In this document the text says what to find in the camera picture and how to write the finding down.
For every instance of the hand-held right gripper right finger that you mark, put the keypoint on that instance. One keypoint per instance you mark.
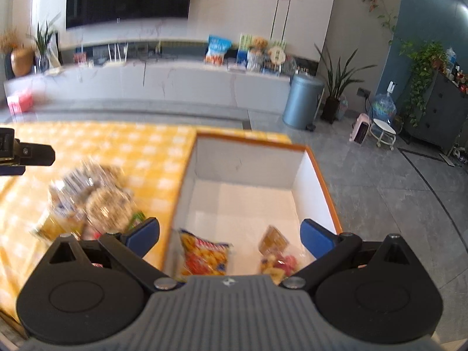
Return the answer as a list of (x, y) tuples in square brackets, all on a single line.
[(315, 239)]

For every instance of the green raisin packet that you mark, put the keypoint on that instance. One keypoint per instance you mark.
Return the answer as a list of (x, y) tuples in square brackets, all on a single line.
[(135, 221)]

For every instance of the round wooden ornament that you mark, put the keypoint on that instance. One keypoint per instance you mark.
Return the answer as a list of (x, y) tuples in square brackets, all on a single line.
[(276, 55)]

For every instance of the white router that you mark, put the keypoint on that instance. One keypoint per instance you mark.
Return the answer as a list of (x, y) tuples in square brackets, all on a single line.
[(116, 60)]

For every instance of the clear candy packet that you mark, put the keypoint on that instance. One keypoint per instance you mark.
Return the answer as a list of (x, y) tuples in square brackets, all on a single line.
[(279, 254)]

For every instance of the small red box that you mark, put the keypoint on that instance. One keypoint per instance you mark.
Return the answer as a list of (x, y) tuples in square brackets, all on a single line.
[(79, 59)]

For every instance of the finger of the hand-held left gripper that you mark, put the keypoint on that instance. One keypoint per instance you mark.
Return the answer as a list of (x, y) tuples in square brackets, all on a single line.
[(36, 153), (11, 170)]

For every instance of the climbing wall plant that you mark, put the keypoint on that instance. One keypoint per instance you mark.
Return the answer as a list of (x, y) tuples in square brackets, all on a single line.
[(380, 3)]

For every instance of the puffed rice cake packet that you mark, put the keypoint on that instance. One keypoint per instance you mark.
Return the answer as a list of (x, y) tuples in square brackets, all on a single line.
[(109, 208)]

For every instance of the brown vase with dried flowers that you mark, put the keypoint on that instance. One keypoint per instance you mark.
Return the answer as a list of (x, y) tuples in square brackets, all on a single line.
[(21, 60)]

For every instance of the pink small appliance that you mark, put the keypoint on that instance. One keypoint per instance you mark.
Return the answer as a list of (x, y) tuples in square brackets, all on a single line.
[(360, 129)]

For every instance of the dark grey dresser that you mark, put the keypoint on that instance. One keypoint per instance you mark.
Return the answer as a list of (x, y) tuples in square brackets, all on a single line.
[(435, 113)]

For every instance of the potted plant in black pot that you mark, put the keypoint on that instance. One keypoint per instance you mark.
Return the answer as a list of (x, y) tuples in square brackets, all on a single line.
[(331, 108)]

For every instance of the white round stool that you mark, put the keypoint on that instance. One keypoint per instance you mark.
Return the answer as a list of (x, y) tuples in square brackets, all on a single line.
[(382, 128)]

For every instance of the yellow checkered tablecloth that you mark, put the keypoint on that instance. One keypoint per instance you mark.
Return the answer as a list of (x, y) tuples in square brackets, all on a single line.
[(109, 146)]

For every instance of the yellow red snack packet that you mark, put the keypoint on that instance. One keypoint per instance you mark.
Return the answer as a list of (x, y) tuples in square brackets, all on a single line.
[(203, 256)]

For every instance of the green plant in glass vase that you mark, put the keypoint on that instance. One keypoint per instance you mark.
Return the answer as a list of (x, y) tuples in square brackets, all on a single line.
[(43, 47)]

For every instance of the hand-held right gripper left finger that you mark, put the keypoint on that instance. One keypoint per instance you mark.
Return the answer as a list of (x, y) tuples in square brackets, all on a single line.
[(143, 237)]

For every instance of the bottles on dresser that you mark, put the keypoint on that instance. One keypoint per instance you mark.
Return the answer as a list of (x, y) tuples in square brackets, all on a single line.
[(457, 71)]

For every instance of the white marble console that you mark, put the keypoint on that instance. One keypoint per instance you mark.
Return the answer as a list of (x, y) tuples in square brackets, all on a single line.
[(182, 84)]

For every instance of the trailing pothos plant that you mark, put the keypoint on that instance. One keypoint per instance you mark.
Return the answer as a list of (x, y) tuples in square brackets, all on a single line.
[(424, 62)]

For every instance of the green white carton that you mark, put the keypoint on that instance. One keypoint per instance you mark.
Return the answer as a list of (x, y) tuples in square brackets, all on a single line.
[(244, 49)]

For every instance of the blue water jug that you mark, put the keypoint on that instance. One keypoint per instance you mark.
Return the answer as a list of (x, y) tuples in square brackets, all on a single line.
[(383, 109)]

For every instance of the grey blue trash can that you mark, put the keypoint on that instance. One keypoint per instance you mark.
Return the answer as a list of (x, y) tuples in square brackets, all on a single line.
[(301, 102)]

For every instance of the pink box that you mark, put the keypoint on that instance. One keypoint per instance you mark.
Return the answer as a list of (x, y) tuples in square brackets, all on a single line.
[(20, 103)]

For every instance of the orange cardboard box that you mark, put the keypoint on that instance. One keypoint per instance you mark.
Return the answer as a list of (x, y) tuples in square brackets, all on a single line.
[(241, 168)]

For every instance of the blue snack bag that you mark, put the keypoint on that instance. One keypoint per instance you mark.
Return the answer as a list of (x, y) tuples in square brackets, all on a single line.
[(217, 49)]

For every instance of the clear brown cracker packet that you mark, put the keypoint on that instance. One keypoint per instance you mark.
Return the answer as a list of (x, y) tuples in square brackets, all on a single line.
[(97, 175)]

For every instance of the white printed snack packet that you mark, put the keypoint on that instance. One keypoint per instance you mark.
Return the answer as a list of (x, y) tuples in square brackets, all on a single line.
[(67, 201)]

